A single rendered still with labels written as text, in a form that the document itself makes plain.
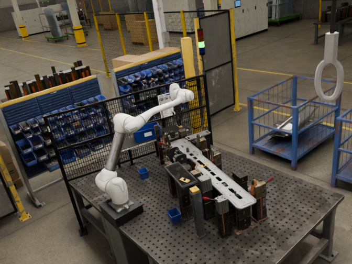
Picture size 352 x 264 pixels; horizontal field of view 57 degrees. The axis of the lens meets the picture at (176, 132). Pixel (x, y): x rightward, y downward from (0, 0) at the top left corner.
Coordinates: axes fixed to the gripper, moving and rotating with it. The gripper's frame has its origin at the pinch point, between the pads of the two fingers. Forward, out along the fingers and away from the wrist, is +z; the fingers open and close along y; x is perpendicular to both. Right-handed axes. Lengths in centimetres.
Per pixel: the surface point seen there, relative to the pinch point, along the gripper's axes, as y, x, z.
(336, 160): 177, -46, 89
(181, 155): -21, -46, 11
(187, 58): 45, 58, -48
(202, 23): 160, 228, -58
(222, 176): 4, -73, 29
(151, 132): -20.9, 34.8, 18.6
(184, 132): 13.6, 23.3, 25.4
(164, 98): 7, 54, -9
